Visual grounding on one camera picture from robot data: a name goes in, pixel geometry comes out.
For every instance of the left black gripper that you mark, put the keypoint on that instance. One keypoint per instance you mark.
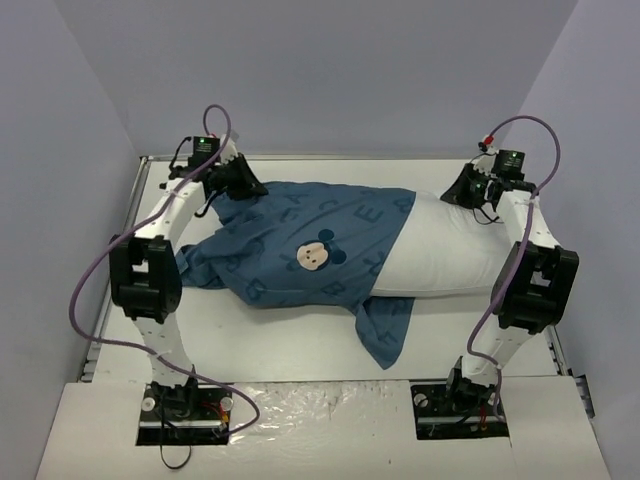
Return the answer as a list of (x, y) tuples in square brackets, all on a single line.
[(239, 176)]

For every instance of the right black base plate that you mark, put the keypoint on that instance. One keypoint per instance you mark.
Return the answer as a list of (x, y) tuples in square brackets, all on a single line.
[(437, 417)]

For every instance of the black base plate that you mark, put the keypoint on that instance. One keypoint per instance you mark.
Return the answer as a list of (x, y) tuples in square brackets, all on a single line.
[(437, 417), (185, 416)]

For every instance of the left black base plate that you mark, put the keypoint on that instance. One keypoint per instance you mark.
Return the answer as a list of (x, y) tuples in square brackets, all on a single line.
[(185, 416)]

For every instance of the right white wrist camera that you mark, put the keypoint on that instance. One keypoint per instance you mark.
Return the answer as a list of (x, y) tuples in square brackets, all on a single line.
[(487, 148)]

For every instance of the white pillow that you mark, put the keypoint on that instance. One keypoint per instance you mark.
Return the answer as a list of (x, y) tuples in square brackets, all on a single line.
[(442, 251)]

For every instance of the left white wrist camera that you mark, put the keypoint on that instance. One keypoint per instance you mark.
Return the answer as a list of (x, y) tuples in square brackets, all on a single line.
[(225, 146)]

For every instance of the blue cartoon print pillowcase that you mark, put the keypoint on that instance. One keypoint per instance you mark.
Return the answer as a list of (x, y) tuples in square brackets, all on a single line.
[(308, 244)]

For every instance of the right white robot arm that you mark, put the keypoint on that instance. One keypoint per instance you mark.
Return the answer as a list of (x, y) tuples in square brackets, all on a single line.
[(532, 289)]

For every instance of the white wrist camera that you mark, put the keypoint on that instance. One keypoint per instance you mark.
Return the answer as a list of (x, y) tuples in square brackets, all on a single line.
[(225, 146), (487, 148)]

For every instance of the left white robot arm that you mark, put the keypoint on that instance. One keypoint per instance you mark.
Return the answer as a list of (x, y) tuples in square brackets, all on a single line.
[(144, 275)]

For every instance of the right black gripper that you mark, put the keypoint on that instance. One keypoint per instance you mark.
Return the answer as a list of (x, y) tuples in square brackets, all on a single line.
[(463, 186)]

